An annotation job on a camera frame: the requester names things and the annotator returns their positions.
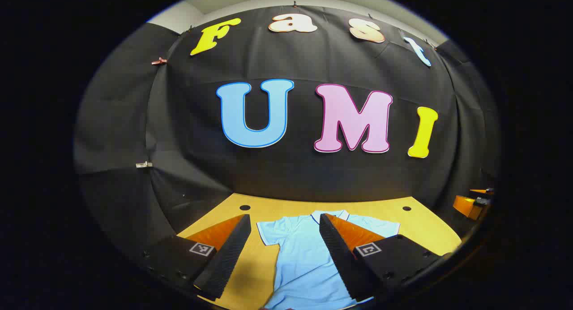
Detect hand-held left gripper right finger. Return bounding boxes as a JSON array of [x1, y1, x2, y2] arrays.
[[319, 213, 444, 302]]

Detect light blue T-shirt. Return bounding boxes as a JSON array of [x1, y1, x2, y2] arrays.
[[257, 210, 401, 310]]

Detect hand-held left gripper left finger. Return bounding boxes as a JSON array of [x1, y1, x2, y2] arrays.
[[137, 214, 252, 301]]

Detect black backdrop cloth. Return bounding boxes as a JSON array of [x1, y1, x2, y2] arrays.
[[74, 5, 500, 275]]

